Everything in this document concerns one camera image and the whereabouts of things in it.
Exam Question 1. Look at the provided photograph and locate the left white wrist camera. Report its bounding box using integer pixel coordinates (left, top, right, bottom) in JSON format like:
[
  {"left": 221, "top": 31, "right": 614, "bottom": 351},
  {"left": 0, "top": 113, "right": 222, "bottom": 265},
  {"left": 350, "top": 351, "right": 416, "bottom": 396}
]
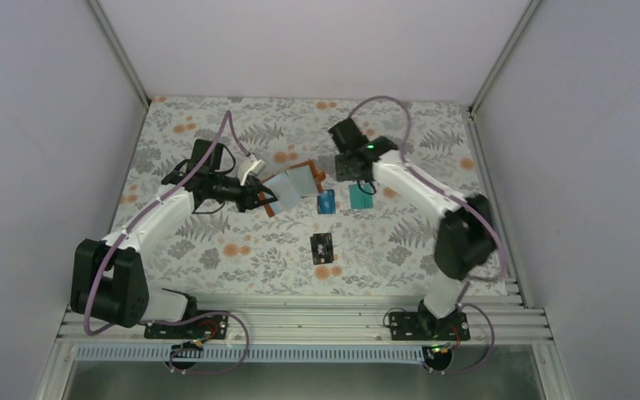
[{"left": 237, "top": 153, "right": 267, "bottom": 186}]

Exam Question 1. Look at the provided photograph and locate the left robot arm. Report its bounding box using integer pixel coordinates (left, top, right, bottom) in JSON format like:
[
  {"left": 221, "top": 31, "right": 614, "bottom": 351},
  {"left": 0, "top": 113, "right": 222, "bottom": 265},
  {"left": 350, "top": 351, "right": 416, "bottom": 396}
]
[{"left": 69, "top": 139, "right": 277, "bottom": 328}]

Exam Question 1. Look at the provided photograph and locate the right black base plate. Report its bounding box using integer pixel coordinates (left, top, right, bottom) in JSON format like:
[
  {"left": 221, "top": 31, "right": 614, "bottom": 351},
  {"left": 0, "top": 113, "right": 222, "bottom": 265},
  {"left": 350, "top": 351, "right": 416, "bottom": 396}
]
[{"left": 386, "top": 311, "right": 471, "bottom": 342}]

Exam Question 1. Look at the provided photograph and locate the aluminium rail frame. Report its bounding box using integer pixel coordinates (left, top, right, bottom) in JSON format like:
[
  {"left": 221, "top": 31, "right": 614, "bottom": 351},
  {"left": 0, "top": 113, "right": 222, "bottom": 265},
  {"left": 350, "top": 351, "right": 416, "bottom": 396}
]
[{"left": 56, "top": 292, "right": 554, "bottom": 346}]

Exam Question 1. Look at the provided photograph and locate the teal credit card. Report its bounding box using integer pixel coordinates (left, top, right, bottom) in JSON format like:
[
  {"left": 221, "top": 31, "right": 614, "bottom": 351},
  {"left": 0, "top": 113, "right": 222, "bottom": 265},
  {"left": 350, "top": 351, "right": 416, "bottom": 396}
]
[{"left": 348, "top": 182, "right": 376, "bottom": 210}]

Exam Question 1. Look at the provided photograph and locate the dark blue credit card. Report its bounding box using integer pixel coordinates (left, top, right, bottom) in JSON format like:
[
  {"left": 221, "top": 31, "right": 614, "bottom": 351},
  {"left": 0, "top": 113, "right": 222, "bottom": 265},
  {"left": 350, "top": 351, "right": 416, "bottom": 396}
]
[{"left": 317, "top": 189, "right": 336, "bottom": 215}]

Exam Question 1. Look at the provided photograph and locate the floral patterned table mat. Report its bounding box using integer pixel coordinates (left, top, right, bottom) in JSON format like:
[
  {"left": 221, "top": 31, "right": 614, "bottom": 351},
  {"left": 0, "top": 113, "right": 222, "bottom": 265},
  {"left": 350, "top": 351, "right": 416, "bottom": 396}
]
[{"left": 115, "top": 96, "right": 482, "bottom": 296}]

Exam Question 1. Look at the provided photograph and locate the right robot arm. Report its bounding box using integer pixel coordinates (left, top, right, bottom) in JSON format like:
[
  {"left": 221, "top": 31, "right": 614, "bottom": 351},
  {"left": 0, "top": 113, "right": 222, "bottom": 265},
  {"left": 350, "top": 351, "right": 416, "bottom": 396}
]
[{"left": 328, "top": 117, "right": 498, "bottom": 322}]

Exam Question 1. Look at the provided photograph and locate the blue slotted cable duct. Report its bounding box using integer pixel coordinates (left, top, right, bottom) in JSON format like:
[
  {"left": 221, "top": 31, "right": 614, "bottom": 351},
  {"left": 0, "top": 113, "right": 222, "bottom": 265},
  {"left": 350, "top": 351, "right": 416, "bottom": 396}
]
[{"left": 74, "top": 343, "right": 423, "bottom": 364}]

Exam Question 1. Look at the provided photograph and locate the brown leather card holder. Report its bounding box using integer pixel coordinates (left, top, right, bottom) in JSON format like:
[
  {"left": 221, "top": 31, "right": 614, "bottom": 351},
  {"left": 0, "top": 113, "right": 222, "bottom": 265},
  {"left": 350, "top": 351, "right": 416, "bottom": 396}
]
[{"left": 262, "top": 160, "right": 326, "bottom": 218}]

